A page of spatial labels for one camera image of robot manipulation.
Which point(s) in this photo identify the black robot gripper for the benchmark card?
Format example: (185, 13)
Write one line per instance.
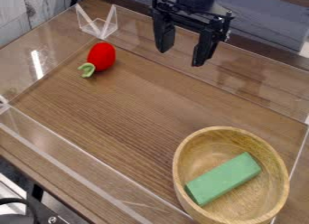
(193, 14)

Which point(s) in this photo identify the green rectangular block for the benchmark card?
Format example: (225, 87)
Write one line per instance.
(223, 179)

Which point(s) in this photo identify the black table leg bracket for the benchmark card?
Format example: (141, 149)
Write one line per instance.
(51, 211)

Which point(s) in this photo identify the clear acrylic tray wall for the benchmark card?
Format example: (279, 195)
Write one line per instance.
(104, 195)

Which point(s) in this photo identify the wooden bowl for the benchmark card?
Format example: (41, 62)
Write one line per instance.
(255, 202)

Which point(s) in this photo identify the red plush strawberry toy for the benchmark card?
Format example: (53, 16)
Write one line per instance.
(101, 59)

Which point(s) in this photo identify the clear acrylic corner bracket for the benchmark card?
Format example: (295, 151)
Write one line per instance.
(100, 28)

